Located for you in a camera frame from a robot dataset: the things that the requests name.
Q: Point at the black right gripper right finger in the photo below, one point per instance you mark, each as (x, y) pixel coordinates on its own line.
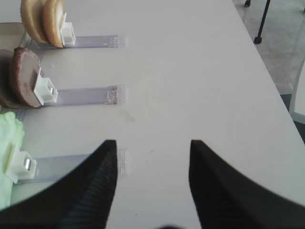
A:
(226, 199)

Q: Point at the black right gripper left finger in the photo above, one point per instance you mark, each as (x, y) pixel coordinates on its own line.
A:
(80, 200)

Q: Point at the brown meat patty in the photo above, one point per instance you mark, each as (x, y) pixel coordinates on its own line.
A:
(24, 68)
(7, 98)

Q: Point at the light green lettuce leaf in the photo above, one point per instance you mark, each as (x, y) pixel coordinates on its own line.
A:
(11, 134)

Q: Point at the near tan bread slice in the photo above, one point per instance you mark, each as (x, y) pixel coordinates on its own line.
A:
(52, 16)

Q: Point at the tan bread slice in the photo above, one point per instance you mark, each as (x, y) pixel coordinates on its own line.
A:
(31, 18)
(52, 16)

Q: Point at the far tan bread slice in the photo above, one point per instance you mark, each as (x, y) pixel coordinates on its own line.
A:
(31, 18)

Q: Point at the black stand leg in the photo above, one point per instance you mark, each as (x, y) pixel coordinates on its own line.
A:
(258, 38)

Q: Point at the clear lettuce holder rail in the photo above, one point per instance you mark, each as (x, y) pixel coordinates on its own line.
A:
(21, 168)

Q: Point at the clear patty holder rail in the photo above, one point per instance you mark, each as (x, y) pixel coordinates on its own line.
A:
(48, 95)

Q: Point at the clear bread holder rail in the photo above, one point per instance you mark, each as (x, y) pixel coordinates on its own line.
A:
(69, 40)

